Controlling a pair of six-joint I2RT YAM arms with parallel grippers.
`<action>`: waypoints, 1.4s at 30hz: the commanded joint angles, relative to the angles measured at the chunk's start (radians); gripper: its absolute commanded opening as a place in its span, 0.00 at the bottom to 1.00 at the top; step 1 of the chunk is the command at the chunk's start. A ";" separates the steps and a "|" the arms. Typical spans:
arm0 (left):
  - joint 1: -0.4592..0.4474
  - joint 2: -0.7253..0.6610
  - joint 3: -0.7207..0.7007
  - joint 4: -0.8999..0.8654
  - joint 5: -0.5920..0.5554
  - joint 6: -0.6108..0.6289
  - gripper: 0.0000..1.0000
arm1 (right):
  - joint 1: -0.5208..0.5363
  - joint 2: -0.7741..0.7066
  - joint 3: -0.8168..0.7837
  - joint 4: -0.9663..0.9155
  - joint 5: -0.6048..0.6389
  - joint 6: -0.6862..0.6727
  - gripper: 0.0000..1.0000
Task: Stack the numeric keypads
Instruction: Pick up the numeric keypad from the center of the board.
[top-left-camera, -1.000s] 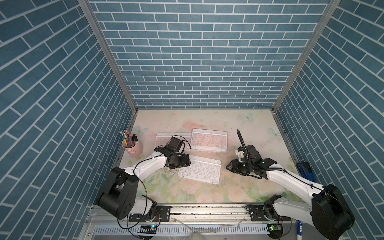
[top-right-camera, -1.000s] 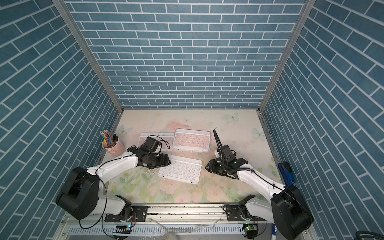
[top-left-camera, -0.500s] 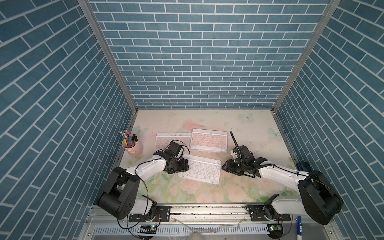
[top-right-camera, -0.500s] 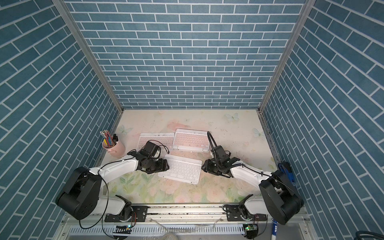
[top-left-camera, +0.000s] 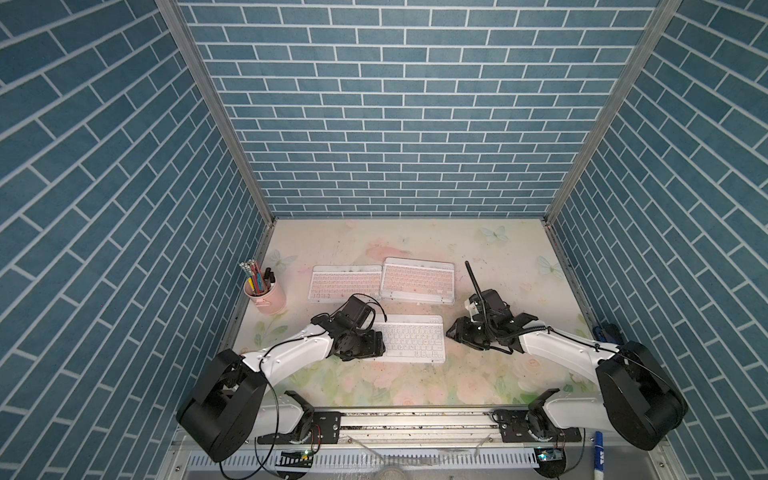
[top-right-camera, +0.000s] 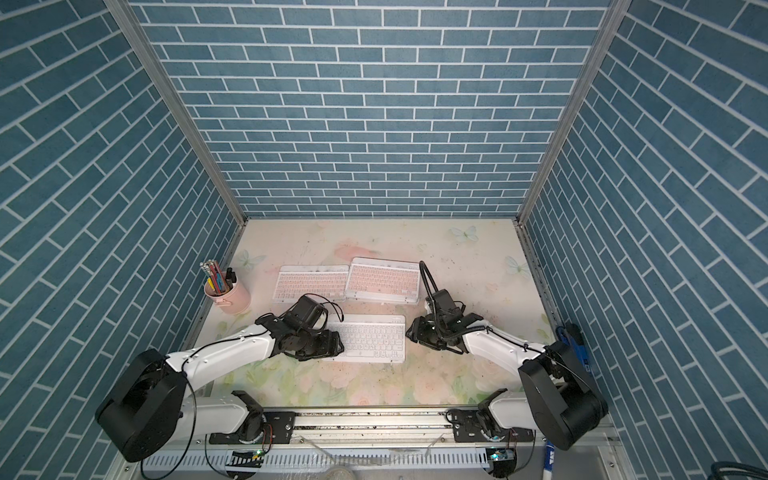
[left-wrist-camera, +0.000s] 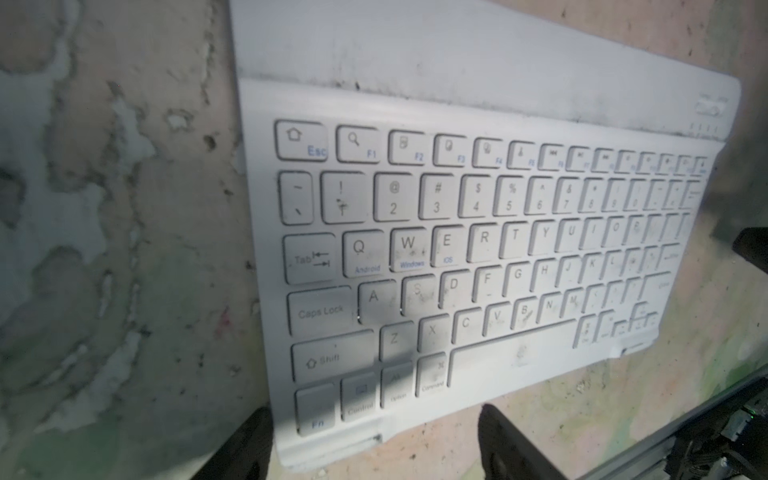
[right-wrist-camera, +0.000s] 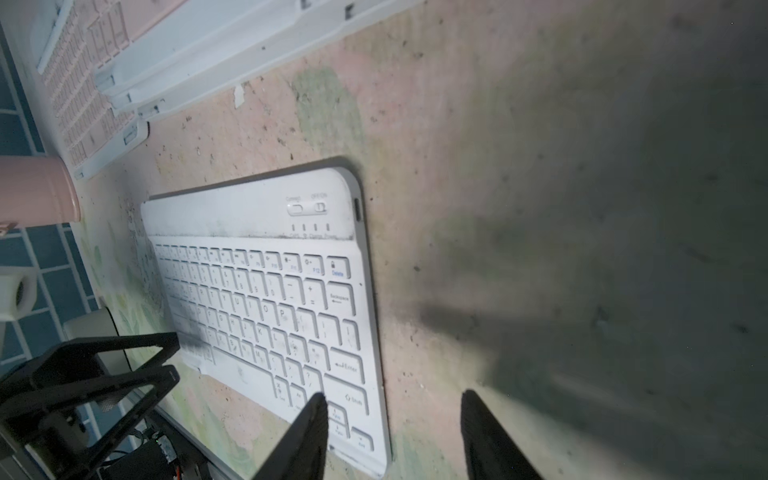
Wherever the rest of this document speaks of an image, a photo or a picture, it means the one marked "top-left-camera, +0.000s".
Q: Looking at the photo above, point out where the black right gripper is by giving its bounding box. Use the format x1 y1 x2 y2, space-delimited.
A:
443 315 494 350

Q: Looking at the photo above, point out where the white key keyboard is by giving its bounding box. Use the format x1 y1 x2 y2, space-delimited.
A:
371 315 446 364

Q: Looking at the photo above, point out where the pink keyboard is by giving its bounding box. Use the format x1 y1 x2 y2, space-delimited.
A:
380 257 455 298
308 265 383 303
382 292 455 305

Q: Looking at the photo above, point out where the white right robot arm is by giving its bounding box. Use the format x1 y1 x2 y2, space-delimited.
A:
446 313 689 451

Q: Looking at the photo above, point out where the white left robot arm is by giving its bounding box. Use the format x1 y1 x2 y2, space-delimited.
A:
176 314 386 463

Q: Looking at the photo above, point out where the pink pen holder cup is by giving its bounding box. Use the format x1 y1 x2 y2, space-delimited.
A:
243 281 286 315

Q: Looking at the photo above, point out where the coloured pens bundle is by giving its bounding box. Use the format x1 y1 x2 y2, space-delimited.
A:
239 259 276 296

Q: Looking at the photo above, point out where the blue stapler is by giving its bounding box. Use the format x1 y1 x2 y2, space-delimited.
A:
593 323 626 345

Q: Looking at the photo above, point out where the blue white marker pen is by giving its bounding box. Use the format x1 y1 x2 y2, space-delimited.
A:
593 431 605 480

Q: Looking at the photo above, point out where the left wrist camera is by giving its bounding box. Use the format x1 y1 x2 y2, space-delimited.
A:
335 296 375 330

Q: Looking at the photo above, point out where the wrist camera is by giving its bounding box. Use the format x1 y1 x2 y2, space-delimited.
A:
481 289 513 324
335 296 375 330

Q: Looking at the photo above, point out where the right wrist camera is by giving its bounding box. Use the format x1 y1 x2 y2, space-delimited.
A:
481 289 513 324

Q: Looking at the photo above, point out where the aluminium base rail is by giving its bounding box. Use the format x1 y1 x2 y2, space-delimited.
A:
161 404 667 475

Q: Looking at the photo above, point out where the aluminium corner post left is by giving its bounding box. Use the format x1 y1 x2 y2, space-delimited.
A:
154 0 276 226

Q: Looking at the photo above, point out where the aluminium corner post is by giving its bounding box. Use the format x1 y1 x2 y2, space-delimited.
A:
542 0 685 226
154 0 276 226

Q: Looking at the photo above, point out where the aluminium corner post right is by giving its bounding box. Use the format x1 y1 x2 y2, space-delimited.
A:
542 0 685 226

